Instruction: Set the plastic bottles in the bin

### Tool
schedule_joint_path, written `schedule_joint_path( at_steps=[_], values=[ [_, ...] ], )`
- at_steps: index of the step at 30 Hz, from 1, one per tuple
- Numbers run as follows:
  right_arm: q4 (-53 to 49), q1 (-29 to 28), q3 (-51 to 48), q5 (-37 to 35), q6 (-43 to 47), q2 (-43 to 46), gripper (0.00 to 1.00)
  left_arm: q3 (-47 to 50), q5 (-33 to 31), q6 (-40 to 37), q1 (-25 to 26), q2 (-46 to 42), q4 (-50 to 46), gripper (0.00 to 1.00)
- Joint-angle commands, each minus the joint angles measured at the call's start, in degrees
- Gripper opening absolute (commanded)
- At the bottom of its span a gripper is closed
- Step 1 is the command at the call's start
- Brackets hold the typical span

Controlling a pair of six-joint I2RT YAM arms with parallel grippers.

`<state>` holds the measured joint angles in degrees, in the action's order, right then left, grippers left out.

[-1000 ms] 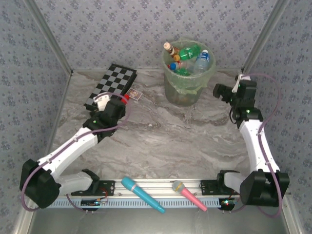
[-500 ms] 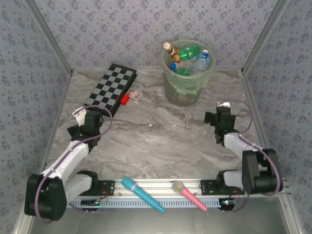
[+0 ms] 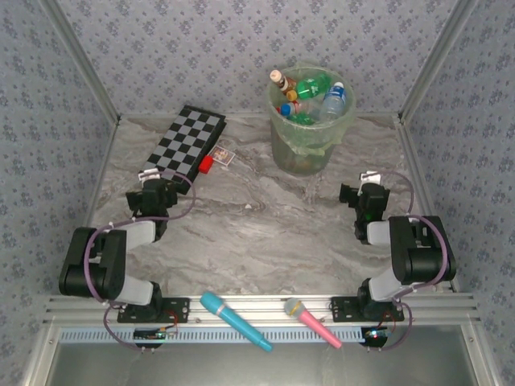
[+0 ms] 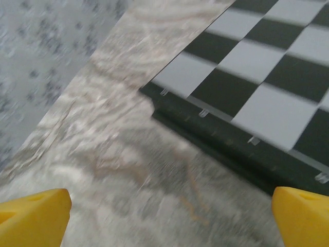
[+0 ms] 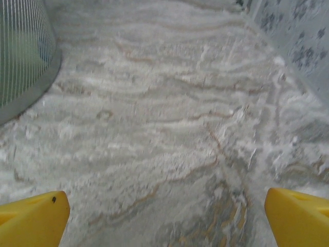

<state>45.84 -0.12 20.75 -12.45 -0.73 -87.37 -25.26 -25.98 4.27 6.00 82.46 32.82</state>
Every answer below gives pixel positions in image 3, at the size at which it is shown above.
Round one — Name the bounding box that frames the small clear bottle blue label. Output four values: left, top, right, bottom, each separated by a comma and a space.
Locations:
320, 81, 348, 122

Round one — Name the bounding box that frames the brown bottle copper label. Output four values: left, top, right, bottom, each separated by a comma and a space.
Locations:
269, 68, 298, 97

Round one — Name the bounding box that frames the bin with green liner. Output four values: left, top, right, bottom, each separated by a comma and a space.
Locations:
266, 60, 356, 177

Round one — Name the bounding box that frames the folded black grey chessboard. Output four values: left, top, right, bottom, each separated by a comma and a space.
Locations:
138, 105, 227, 196

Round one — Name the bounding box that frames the small printed card box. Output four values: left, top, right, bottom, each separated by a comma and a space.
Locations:
211, 146, 236, 165

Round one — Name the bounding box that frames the pink toy microphone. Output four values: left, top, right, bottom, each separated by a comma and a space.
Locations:
283, 297, 344, 350

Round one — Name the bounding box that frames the blue toy microphone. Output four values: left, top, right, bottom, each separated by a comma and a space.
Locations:
200, 291, 274, 354

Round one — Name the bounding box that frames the small circuit board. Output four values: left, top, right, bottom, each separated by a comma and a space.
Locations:
360, 326, 393, 342
133, 327, 178, 343

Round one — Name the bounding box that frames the grey metal panel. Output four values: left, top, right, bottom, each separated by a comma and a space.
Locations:
42, 341, 488, 386

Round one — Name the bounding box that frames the aluminium table edge rail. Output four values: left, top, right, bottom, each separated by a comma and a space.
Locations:
398, 118, 459, 293
62, 118, 122, 294

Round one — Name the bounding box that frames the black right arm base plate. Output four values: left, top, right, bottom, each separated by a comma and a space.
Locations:
330, 296, 406, 322

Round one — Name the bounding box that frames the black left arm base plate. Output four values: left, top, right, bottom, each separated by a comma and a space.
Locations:
117, 297, 191, 324

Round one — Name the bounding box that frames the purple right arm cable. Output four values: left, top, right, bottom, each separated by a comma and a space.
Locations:
372, 170, 451, 351

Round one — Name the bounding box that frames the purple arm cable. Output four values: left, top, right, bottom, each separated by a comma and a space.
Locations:
372, 170, 451, 351
84, 170, 197, 351

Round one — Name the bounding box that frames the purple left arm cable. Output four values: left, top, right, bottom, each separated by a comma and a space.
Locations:
84, 170, 197, 351

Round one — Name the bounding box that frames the aluminium mounting rail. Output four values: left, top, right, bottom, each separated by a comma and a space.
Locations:
43, 293, 482, 327

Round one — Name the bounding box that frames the slotted grey cable duct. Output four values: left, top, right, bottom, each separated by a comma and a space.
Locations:
59, 325, 375, 345

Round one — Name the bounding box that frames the aluminium frame post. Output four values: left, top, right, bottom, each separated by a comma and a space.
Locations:
39, 0, 122, 124
398, 0, 482, 124

